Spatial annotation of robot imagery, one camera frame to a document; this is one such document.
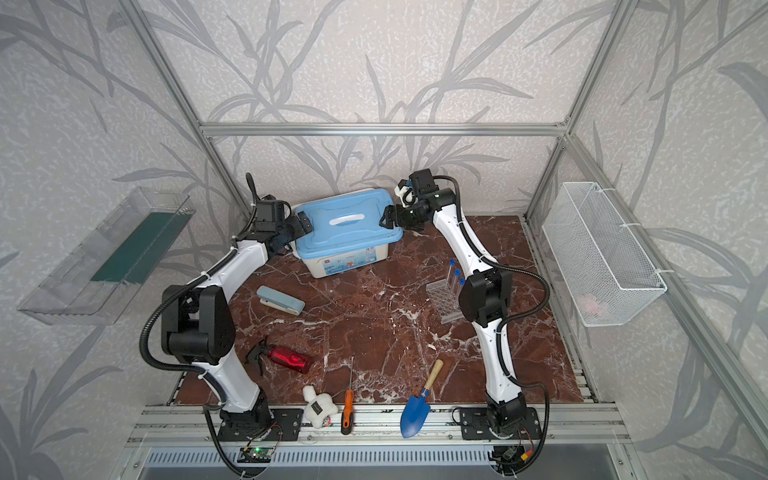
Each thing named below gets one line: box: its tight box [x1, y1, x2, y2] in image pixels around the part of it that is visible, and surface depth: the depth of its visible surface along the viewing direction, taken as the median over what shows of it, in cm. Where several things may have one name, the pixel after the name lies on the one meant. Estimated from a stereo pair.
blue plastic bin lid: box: [295, 189, 404, 259], surface depth 95 cm
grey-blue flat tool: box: [256, 285, 306, 316], surface depth 94 cm
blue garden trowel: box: [400, 359, 444, 439], surface depth 78 cm
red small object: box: [244, 336, 313, 376], surface depth 84 cm
